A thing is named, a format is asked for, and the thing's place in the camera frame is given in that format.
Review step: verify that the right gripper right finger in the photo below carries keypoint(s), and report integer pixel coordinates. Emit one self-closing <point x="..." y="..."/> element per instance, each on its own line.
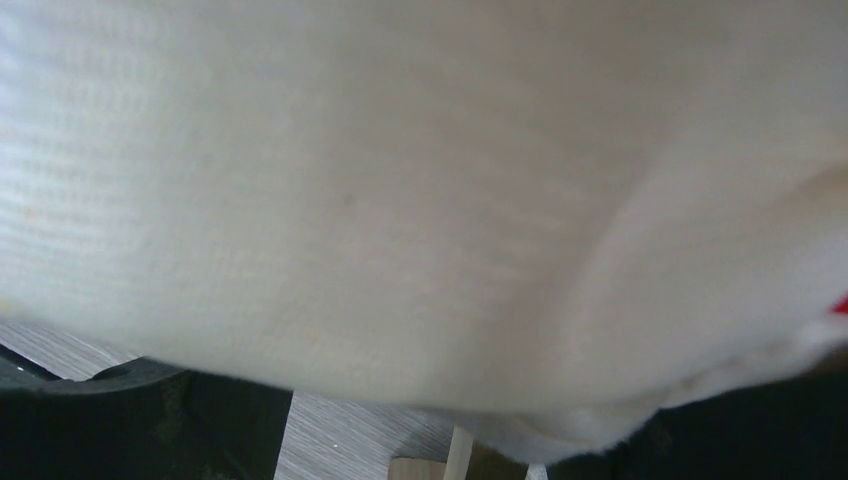
<point x="795" y="429"/>

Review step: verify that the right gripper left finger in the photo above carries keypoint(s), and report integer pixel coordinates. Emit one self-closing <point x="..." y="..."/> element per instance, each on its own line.
<point x="138" y="420"/>

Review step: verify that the wooden pet bed frame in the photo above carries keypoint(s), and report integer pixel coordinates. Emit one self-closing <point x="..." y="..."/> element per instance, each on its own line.
<point x="488" y="453"/>

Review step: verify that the strawberry print ruffled blanket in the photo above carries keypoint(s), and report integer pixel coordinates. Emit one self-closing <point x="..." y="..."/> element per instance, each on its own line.
<point x="543" y="220"/>

